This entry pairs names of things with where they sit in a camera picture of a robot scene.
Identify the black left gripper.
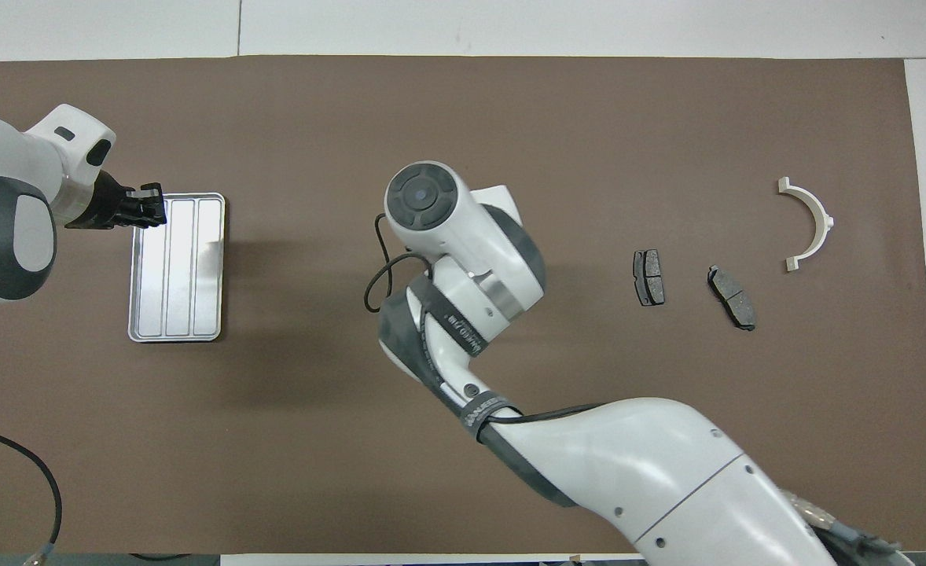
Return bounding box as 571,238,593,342
64,171,169,230

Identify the silver metal tray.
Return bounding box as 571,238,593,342
127,193,226,344

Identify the brown table mat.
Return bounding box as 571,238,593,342
0,55,926,555

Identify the dark rectangular brake pad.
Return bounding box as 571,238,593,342
633,249,666,307

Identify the dark curved brake pad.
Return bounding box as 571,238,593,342
707,265,757,332

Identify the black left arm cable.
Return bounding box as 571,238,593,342
0,423,64,566

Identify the white curved plastic bracket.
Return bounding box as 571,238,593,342
777,177,835,273

